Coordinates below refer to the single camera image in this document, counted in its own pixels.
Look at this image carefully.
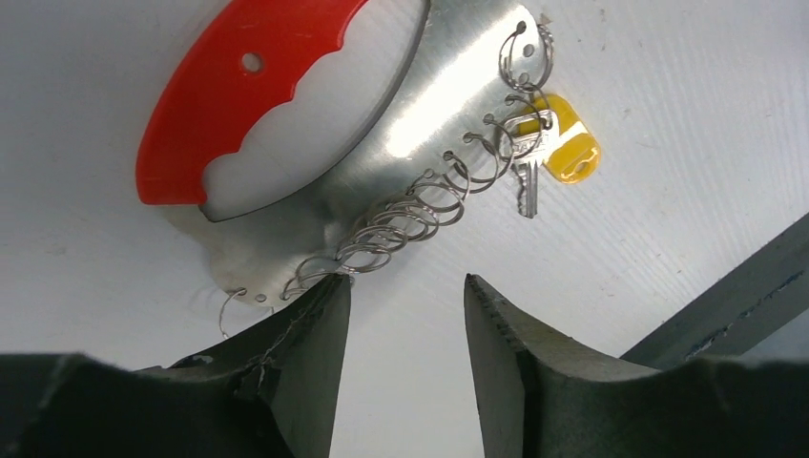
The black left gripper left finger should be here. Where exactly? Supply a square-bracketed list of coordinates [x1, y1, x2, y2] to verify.
[1, 275, 351, 457]

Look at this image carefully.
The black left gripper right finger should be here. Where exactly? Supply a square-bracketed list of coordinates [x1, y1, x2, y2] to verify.
[464, 275, 808, 457]

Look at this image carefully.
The red-handled metal key holder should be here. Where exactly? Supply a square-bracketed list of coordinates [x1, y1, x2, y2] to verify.
[135, 1, 556, 311]

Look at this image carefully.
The yellow key tag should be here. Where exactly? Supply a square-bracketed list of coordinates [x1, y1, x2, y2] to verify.
[515, 94, 601, 184]

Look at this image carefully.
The silver key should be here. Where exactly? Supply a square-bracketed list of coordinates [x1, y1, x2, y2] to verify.
[506, 109, 560, 219]

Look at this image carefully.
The aluminium frame rail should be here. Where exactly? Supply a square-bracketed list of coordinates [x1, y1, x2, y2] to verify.
[621, 216, 808, 370]

